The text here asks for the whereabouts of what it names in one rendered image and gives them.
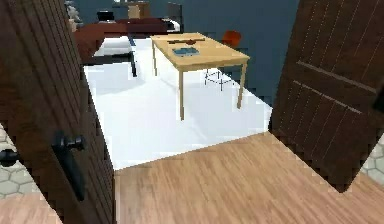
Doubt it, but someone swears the orange chair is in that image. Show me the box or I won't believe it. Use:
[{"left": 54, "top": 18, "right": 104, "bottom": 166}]
[{"left": 203, "top": 30, "right": 243, "bottom": 92}]

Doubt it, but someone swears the light wooden table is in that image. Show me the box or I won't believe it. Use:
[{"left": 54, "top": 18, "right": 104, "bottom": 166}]
[{"left": 150, "top": 32, "right": 251, "bottom": 121}]

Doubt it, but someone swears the blue book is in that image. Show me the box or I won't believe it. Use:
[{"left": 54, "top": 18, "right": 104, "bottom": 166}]
[{"left": 172, "top": 47, "right": 200, "bottom": 57}]

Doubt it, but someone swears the brown baseball bat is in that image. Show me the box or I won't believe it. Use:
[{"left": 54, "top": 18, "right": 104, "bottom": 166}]
[{"left": 167, "top": 37, "right": 206, "bottom": 45}]

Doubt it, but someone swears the dark red wooden desk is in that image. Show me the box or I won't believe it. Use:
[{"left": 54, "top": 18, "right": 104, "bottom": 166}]
[{"left": 72, "top": 17, "right": 169, "bottom": 64}]

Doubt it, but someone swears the dark brown wooden door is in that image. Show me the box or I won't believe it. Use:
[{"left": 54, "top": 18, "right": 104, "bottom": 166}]
[
  {"left": 0, "top": 0, "right": 117, "bottom": 224},
  {"left": 268, "top": 0, "right": 384, "bottom": 194}
]

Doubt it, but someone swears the white cushioned black chair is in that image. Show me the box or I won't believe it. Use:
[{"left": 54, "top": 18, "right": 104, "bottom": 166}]
[{"left": 82, "top": 35, "right": 138, "bottom": 78}]

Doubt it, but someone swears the black door handle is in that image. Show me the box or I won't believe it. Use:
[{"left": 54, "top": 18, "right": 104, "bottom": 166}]
[
  {"left": 51, "top": 131, "right": 87, "bottom": 202},
  {"left": 0, "top": 149, "right": 21, "bottom": 168}
]

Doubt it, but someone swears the black laptop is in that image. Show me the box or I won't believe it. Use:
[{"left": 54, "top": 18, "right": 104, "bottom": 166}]
[{"left": 96, "top": 10, "right": 116, "bottom": 23}]

